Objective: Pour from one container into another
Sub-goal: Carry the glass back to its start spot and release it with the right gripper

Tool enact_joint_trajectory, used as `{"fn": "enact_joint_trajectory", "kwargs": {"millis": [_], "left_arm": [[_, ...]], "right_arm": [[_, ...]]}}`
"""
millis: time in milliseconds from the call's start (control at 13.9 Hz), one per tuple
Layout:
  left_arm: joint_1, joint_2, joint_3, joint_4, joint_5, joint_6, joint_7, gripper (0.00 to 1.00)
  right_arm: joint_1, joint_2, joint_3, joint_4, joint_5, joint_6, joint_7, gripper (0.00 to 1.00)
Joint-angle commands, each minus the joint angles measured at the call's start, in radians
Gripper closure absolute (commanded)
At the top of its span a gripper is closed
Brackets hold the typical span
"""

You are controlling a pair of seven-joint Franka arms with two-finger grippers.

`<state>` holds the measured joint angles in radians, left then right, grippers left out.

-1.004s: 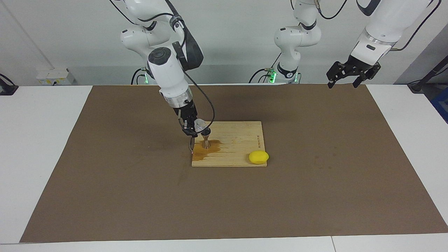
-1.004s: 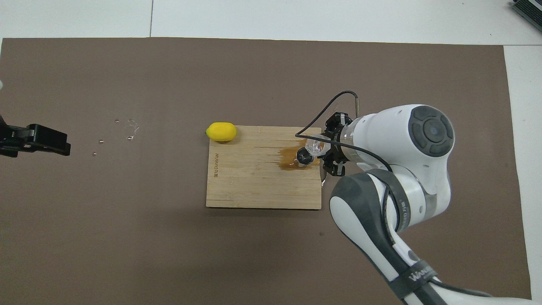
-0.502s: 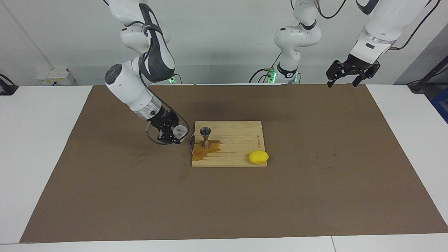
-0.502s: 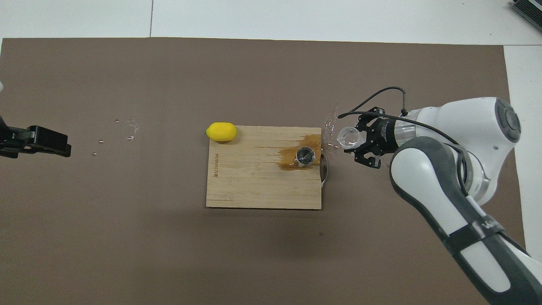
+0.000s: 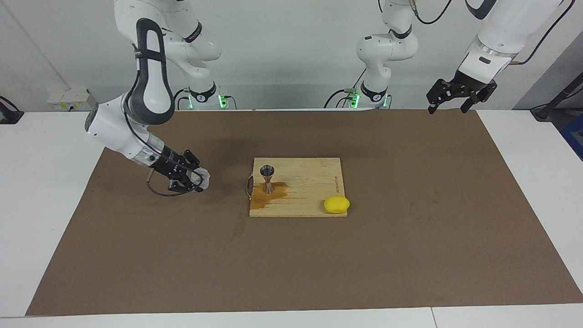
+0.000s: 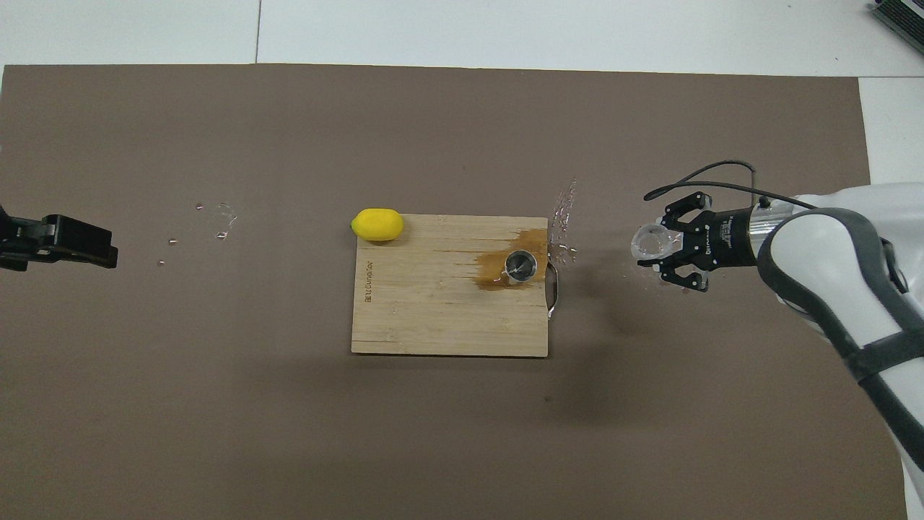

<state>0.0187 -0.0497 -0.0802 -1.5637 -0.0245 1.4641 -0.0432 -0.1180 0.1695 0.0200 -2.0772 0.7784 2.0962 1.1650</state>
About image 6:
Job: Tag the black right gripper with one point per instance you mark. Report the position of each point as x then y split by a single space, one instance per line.
725 238

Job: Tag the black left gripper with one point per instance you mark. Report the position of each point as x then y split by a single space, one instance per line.
22 242

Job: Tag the clear plastic cup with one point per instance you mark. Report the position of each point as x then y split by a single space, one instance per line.
652 242

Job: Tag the steel double jigger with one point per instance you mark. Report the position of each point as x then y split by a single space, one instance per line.
521 266

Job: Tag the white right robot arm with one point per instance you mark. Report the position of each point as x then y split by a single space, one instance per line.
830 260

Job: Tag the wooden cutting board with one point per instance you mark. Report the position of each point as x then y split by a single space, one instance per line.
433 310

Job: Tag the brown table mat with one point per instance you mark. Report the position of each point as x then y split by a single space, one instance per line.
462 433

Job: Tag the yellow lemon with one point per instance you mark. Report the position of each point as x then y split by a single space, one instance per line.
377 224

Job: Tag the grey ribbed device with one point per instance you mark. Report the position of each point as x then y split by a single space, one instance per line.
902 18

